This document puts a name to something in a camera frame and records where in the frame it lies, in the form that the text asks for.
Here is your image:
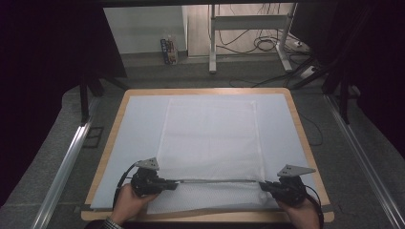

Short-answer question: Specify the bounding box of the person's left hand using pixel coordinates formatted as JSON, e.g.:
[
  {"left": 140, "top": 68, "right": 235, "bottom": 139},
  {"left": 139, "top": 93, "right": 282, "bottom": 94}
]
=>
[{"left": 109, "top": 183, "right": 160, "bottom": 227}]

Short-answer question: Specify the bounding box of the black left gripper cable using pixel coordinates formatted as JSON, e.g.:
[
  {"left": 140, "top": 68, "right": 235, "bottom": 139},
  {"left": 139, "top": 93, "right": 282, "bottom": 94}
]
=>
[{"left": 112, "top": 162, "right": 139, "bottom": 210}]

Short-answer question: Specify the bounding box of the black curtain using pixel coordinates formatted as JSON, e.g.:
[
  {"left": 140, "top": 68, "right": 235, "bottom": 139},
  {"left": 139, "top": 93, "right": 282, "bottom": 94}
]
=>
[
  {"left": 288, "top": 0, "right": 405, "bottom": 161},
  {"left": 0, "top": 0, "right": 129, "bottom": 208}
]

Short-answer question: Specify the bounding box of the black floor frame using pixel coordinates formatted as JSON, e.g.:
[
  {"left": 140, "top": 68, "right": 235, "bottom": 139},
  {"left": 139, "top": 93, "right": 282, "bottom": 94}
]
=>
[{"left": 81, "top": 126, "right": 105, "bottom": 149}]

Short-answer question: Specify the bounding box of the tangle of black cables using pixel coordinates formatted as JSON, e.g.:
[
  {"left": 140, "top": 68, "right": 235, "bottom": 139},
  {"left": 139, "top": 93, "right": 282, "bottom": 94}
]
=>
[{"left": 215, "top": 3, "right": 304, "bottom": 55}]

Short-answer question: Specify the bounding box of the white power strip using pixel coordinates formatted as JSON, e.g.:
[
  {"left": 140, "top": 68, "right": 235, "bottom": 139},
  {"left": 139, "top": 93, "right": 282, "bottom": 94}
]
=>
[{"left": 299, "top": 65, "right": 318, "bottom": 80}]

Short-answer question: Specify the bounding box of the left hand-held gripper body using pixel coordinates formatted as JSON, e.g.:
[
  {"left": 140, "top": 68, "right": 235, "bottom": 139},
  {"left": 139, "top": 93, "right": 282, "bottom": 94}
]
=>
[{"left": 129, "top": 156, "right": 168, "bottom": 198}]

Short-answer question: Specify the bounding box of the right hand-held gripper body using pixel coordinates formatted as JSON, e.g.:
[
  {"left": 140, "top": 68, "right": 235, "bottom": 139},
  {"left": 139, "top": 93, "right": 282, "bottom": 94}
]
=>
[{"left": 272, "top": 163, "right": 317, "bottom": 207}]

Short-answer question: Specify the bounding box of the white mesh laundry bag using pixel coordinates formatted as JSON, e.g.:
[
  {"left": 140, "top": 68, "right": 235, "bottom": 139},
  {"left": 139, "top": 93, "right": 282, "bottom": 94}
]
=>
[{"left": 145, "top": 96, "right": 271, "bottom": 216}]

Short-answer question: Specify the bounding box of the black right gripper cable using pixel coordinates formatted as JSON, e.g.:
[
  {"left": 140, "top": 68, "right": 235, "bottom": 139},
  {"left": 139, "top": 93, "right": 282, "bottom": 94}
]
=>
[{"left": 305, "top": 185, "right": 326, "bottom": 229}]

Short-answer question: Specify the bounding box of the person's right hand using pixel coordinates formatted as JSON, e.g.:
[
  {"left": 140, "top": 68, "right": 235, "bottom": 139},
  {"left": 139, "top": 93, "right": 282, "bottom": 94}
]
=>
[{"left": 276, "top": 196, "right": 321, "bottom": 229}]

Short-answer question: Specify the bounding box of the thin black floor cable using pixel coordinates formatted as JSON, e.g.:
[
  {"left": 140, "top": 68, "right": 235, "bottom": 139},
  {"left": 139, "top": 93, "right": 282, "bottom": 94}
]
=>
[{"left": 298, "top": 112, "right": 325, "bottom": 148}]

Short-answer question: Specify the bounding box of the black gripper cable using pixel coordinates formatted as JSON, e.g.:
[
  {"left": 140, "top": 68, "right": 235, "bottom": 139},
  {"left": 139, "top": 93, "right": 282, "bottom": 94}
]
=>
[
  {"left": 112, "top": 162, "right": 139, "bottom": 210},
  {"left": 305, "top": 185, "right": 326, "bottom": 229}
]

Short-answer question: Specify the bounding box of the black metal stand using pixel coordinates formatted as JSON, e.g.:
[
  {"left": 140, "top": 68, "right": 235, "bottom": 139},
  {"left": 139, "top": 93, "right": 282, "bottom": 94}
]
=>
[
  {"left": 288, "top": 55, "right": 362, "bottom": 126},
  {"left": 77, "top": 73, "right": 132, "bottom": 127}
]

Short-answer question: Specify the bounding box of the aluminium rail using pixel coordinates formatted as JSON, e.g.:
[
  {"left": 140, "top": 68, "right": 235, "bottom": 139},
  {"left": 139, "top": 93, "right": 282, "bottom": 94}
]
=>
[
  {"left": 31, "top": 94, "right": 102, "bottom": 229},
  {"left": 324, "top": 94, "right": 405, "bottom": 229}
]

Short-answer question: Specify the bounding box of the white desk frame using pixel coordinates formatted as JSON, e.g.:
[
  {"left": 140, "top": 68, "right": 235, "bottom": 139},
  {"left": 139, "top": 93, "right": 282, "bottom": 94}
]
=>
[{"left": 207, "top": 3, "right": 299, "bottom": 75}]

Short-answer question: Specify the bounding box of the long black floor cable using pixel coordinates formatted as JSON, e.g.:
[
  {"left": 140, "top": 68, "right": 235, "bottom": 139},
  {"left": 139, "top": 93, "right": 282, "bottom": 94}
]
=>
[{"left": 228, "top": 56, "right": 314, "bottom": 89}]

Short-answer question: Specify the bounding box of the clear snack packet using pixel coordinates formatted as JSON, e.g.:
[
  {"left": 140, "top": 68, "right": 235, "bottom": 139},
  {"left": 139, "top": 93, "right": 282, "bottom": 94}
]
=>
[{"left": 160, "top": 31, "right": 180, "bottom": 67}]

